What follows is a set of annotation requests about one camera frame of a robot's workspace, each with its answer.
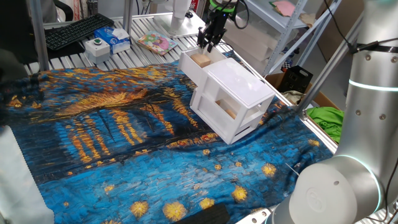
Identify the colourful picture book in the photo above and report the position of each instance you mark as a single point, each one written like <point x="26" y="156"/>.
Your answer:
<point x="157" y="43"/>

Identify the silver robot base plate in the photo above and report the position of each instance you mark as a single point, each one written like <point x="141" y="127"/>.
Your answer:
<point x="258" y="216"/>

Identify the pink folded paper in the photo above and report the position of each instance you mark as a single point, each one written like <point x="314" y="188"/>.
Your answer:
<point x="284" y="8"/>

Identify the black desk chair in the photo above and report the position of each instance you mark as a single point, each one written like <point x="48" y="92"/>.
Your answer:
<point x="69" y="12"/>

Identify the brown cardboard carton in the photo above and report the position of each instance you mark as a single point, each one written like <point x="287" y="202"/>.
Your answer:
<point x="335" y="31"/>

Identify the beige crumpled paper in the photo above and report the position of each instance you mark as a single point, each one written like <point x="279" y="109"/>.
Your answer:
<point x="308" y="20"/>

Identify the light wooden cube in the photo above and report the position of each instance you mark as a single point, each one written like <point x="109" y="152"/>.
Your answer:
<point x="200" y="59"/>

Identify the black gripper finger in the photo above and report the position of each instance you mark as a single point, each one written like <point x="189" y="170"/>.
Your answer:
<point x="214" y="40"/>
<point x="201" y="37"/>

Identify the checkerboard calibration board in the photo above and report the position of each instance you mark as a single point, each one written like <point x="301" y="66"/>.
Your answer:
<point x="286" y="65"/>

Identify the aluminium frame post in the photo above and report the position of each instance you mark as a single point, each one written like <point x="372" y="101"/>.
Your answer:
<point x="39" y="37"/>
<point x="329" y="67"/>
<point x="128" y="15"/>

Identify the black keyboard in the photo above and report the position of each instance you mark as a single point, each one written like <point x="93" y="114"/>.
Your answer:
<point x="77" y="31"/>

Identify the open cardboard box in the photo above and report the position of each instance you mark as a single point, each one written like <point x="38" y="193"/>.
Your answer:
<point x="273" y="79"/>

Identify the green cloth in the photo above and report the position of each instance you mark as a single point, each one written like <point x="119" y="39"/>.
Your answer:
<point x="326" y="121"/>

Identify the beige crumpled cloth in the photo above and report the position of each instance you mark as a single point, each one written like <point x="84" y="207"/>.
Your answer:
<point x="292" y="96"/>

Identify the black plastic crate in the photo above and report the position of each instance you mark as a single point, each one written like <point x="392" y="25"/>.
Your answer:
<point x="295" y="81"/>

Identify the white metal shelf rack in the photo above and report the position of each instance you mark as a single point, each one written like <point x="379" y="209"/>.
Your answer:
<point x="264" y="14"/>

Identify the white monitor stand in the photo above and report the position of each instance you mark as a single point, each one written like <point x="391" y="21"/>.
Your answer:
<point x="174" y="29"/>

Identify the white box green button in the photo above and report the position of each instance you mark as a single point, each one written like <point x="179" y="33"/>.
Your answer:
<point x="97" y="51"/>

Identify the white plastic drawer cabinet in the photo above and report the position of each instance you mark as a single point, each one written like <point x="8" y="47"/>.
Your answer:
<point x="239" y="84"/>

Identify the white foam box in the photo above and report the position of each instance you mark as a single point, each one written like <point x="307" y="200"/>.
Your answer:
<point x="248" y="48"/>
<point x="270" y="34"/>

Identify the starry night painted tablecloth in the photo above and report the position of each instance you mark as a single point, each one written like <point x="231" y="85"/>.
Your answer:
<point x="155" y="174"/>

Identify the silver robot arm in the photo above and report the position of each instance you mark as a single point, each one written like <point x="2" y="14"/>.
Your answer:
<point x="367" y="109"/>

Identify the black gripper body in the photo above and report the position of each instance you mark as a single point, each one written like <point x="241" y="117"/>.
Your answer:
<point x="217" y="23"/>

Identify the blue tissue pack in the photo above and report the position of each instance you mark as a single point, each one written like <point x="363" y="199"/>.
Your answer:
<point x="109" y="37"/>

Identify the white drawer with knob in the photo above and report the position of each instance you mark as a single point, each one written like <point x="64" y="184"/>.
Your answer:
<point x="191" y="70"/>

